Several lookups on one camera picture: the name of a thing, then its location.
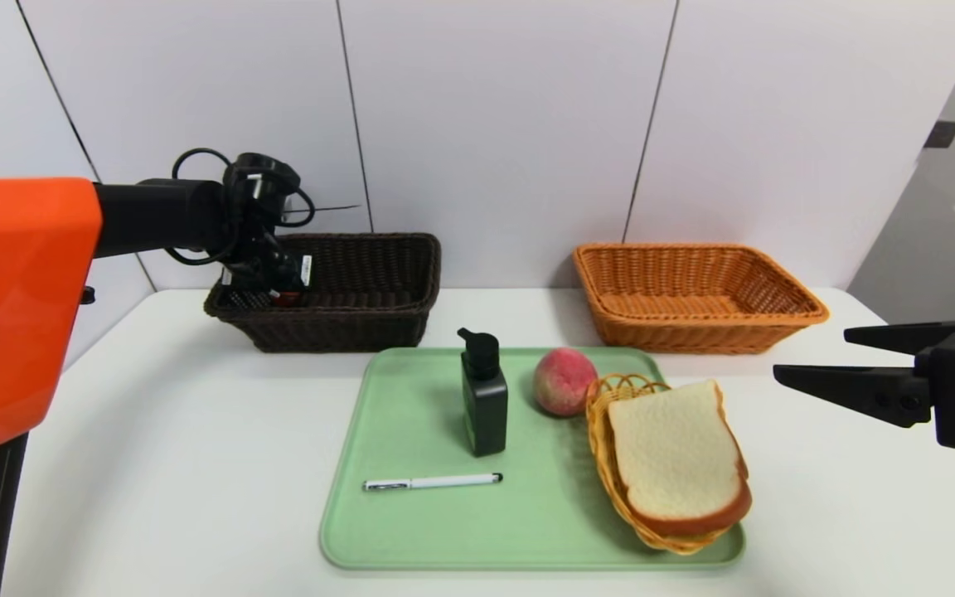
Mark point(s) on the black wall fixture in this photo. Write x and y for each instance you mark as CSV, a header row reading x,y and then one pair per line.
x,y
941,135

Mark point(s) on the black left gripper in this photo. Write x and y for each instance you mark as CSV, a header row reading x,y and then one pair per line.
x,y
302,272

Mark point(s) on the light green plastic tray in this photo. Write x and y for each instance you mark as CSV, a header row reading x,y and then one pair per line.
x,y
444,522

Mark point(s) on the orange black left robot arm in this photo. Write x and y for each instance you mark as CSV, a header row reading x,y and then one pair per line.
x,y
21,315

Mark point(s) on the orange wicker basket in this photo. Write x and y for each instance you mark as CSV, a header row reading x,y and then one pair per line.
x,y
693,336

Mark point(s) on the small yellow wicker basket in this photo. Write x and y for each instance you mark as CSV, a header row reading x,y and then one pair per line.
x,y
600,448

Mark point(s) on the black pump bottle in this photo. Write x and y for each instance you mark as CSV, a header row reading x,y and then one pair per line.
x,y
486,414

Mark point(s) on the red yellow peach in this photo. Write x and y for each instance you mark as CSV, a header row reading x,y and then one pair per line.
x,y
564,383

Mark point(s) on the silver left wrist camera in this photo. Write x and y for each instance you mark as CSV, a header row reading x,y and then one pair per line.
x,y
266,178

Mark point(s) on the thin black zip tie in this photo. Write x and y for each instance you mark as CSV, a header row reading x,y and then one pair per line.
x,y
332,208

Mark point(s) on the dark brown wicker basket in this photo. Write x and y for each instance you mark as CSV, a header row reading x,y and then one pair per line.
x,y
361,332

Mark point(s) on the white pen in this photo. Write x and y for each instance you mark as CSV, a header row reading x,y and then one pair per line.
x,y
444,481

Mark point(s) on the white bread slice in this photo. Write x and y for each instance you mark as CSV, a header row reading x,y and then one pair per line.
x,y
676,456

